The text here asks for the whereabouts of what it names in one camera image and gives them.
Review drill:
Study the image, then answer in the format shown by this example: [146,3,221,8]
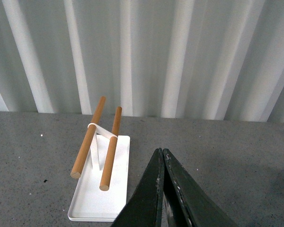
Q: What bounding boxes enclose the white towel rack stand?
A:
[68,124,130,222]

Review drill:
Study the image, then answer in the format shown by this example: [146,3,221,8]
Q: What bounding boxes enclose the wooden rack rod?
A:
[70,96,106,179]
[99,106,122,191]

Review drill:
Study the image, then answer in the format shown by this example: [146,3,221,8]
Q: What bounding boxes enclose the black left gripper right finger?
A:
[163,148,237,227]

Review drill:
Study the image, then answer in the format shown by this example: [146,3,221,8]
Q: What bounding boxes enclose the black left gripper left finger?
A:
[111,148,165,227]

